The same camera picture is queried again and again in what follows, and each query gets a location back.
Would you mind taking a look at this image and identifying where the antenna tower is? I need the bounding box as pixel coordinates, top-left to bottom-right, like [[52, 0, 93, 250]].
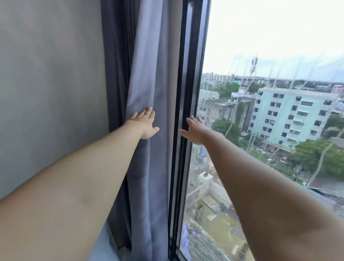
[[249, 53, 259, 79]]

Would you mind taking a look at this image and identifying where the dark grey curtain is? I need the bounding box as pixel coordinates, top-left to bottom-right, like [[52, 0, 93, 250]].
[[100, 0, 138, 256]]

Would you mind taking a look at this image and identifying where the blue-grey curtain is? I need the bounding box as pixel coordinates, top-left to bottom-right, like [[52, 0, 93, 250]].
[[125, 0, 176, 261]]

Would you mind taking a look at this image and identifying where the window glass pane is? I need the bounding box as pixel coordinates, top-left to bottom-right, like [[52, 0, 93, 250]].
[[180, 0, 344, 261]]

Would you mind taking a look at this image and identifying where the weathered grey concrete building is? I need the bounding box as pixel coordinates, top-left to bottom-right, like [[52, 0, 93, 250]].
[[197, 95, 256, 129]]

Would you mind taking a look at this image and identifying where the light blue cloth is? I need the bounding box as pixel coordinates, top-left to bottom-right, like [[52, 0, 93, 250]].
[[88, 220, 120, 261]]

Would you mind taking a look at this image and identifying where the person's left forearm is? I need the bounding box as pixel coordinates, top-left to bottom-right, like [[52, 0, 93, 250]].
[[0, 120, 148, 261]]

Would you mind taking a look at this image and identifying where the person's right forearm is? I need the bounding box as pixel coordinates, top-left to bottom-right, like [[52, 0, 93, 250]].
[[199, 131, 344, 261]]

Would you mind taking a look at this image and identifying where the person's right hand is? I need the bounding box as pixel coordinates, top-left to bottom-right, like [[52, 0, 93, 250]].
[[178, 116, 219, 146]]

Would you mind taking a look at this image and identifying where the black window frame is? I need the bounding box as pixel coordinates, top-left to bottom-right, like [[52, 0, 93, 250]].
[[168, 0, 212, 261]]

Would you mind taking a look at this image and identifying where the person's left hand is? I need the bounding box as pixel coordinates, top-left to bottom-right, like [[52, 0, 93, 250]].
[[124, 107, 160, 140]]

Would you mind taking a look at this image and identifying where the mint green apartment building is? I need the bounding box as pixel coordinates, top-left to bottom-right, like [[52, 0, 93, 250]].
[[247, 86, 340, 151]]

